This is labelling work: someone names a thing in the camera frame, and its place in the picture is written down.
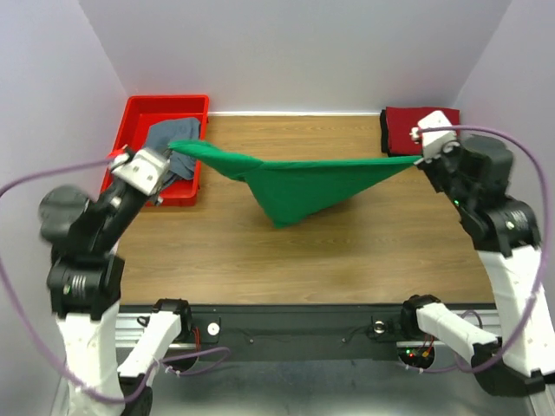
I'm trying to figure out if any folded black t shirt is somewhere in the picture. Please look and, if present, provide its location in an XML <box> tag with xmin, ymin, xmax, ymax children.
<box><xmin>380</xmin><ymin>109</ymin><xmax>390</xmax><ymax>155</ymax></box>

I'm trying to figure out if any green t shirt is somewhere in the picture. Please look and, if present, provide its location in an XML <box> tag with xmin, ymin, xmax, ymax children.
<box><xmin>169</xmin><ymin>140</ymin><xmax>419</xmax><ymax>228</ymax></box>

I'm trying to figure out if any red plastic bin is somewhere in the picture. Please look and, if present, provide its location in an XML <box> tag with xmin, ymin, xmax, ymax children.
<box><xmin>113</xmin><ymin>94</ymin><xmax>210</xmax><ymax>207</ymax></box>

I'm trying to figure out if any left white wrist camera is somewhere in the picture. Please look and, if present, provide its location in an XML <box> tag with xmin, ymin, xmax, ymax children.
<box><xmin>109</xmin><ymin>146</ymin><xmax>170</xmax><ymax>197</ymax></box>

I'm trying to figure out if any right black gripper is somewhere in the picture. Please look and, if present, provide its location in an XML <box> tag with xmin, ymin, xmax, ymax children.
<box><xmin>420</xmin><ymin>137</ymin><xmax>479</xmax><ymax>214</ymax></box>

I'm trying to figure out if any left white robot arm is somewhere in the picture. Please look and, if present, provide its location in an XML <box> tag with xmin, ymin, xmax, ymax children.
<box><xmin>39</xmin><ymin>179</ymin><xmax>193</xmax><ymax>415</ymax></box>

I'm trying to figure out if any grey t shirt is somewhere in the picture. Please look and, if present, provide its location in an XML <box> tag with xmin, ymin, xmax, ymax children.
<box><xmin>142</xmin><ymin>116</ymin><xmax>203</xmax><ymax>186</ymax></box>

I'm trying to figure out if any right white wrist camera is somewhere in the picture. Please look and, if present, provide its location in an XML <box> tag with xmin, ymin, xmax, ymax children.
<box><xmin>410</xmin><ymin>110</ymin><xmax>457</xmax><ymax>162</ymax></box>

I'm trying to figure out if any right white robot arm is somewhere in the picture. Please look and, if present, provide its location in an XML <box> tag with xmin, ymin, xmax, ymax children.
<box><xmin>399</xmin><ymin>132</ymin><xmax>554</xmax><ymax>397</ymax></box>

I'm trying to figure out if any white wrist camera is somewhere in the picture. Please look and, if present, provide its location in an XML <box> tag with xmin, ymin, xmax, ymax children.
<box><xmin>410</xmin><ymin>110</ymin><xmax>457</xmax><ymax>162</ymax></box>
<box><xmin>109</xmin><ymin>146</ymin><xmax>170</xmax><ymax>197</ymax></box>

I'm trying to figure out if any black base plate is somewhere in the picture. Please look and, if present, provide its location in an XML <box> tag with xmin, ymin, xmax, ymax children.
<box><xmin>125</xmin><ymin>303</ymin><xmax>452</xmax><ymax>362</ymax></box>

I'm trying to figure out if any aluminium rail frame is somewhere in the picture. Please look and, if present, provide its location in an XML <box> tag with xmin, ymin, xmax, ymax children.
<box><xmin>50</xmin><ymin>302</ymin><xmax>541</xmax><ymax>416</ymax></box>

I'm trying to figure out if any folded red t shirt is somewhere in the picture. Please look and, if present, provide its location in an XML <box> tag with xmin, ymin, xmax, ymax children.
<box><xmin>384</xmin><ymin>107</ymin><xmax>460</xmax><ymax>157</ymax></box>

